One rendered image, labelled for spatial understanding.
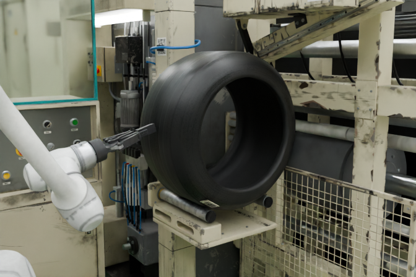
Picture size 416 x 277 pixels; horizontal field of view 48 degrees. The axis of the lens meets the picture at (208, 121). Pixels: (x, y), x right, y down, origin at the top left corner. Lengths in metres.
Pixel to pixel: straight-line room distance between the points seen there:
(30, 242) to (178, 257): 0.64
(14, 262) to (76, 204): 0.22
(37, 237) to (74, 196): 0.88
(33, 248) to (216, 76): 1.13
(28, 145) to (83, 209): 0.24
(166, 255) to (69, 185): 0.96
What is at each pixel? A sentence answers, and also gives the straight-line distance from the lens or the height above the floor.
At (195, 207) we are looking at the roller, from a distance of 1.74.
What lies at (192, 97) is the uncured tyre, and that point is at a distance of 1.54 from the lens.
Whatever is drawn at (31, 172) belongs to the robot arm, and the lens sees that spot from 1.44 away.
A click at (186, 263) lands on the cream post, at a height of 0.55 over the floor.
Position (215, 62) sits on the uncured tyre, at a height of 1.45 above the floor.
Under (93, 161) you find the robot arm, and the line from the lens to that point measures 1.48.
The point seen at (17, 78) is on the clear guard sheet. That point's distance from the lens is 2.06.
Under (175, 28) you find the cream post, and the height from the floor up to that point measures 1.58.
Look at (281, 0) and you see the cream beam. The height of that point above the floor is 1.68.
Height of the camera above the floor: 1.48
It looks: 8 degrees down
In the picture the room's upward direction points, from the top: straight up
